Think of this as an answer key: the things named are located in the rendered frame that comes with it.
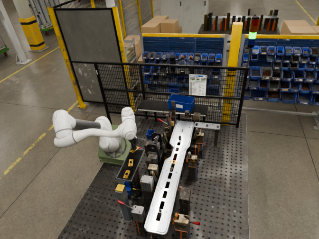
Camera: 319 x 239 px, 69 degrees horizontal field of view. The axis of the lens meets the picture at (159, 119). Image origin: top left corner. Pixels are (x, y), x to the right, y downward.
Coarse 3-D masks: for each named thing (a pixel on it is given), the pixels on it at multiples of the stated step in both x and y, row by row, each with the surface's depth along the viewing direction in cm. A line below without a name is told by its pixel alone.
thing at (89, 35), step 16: (64, 16) 387; (80, 16) 379; (96, 16) 370; (112, 16) 362; (64, 32) 406; (80, 32) 396; (96, 32) 387; (112, 32) 380; (64, 48) 424; (80, 48) 416; (96, 48) 406; (112, 48) 398; (80, 64) 439; (80, 80) 462; (96, 80) 449; (128, 80) 426; (80, 96) 487; (96, 96) 476; (128, 96) 451
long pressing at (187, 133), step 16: (176, 128) 266; (192, 128) 264; (176, 144) 244; (176, 160) 226; (160, 176) 211; (176, 176) 210; (160, 192) 198; (176, 192) 198; (144, 224) 176; (160, 224) 175
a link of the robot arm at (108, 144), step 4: (100, 140) 241; (104, 140) 238; (108, 140) 239; (112, 140) 243; (116, 140) 254; (100, 144) 239; (104, 144) 238; (108, 144) 238; (112, 144) 241; (116, 144) 250; (104, 148) 239; (108, 148) 240; (112, 148) 244; (116, 148) 252
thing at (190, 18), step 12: (168, 0) 776; (180, 0) 765; (192, 0) 756; (204, 0) 746; (168, 12) 798; (180, 12) 787; (192, 12) 777; (204, 12) 767; (180, 24) 811; (192, 24) 800
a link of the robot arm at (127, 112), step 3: (123, 108) 186; (126, 108) 185; (129, 108) 185; (123, 111) 183; (126, 111) 182; (129, 111) 183; (132, 111) 186; (123, 114) 183; (126, 114) 182; (129, 114) 183; (132, 114) 185; (123, 117) 183; (126, 117) 182; (129, 117) 182; (132, 117) 184; (123, 120) 182
